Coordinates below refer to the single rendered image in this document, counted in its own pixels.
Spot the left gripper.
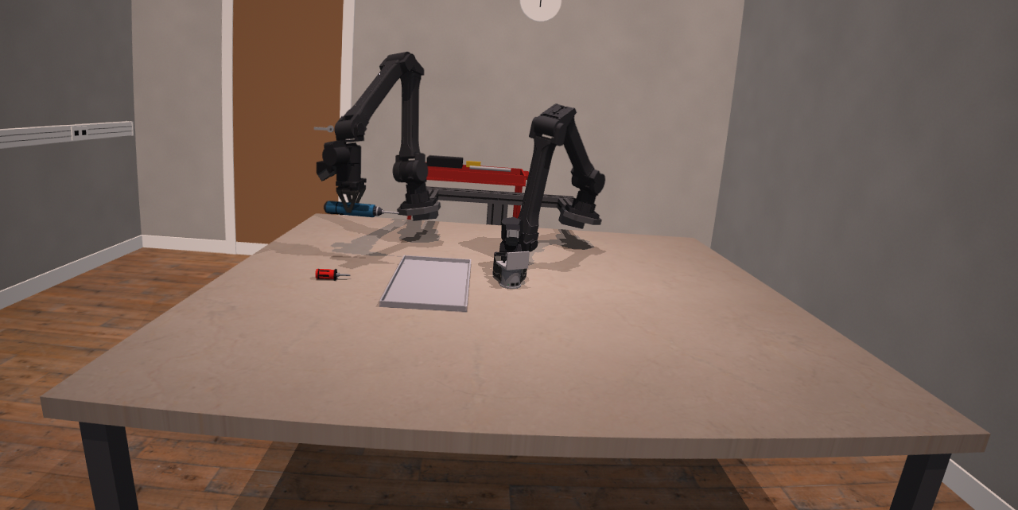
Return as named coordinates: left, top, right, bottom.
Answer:
left=493, top=252, right=527, bottom=282

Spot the dark blue electric screwdriver barrel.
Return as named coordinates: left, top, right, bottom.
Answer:
left=324, top=200, right=398, bottom=217

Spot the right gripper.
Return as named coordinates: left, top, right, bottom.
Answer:
left=336, top=163, right=367, bottom=213

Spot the grey l-shaped bracket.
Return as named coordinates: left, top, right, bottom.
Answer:
left=496, top=251, right=530, bottom=271

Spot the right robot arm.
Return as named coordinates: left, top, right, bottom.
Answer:
left=317, top=52, right=436, bottom=209

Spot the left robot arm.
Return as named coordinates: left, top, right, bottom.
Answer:
left=499, top=103, right=605, bottom=252

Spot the red screwdriver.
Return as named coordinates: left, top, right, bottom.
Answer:
left=316, top=269, right=348, bottom=281

